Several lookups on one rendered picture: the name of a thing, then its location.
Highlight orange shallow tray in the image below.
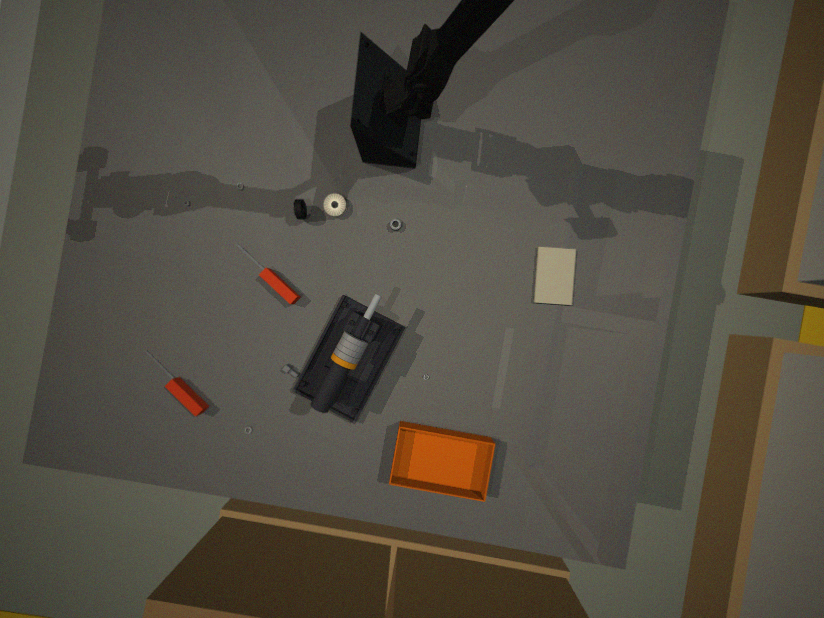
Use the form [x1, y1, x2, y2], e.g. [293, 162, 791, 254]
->
[389, 421, 495, 502]

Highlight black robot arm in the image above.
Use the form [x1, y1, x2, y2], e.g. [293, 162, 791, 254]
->
[378, 0, 514, 127]

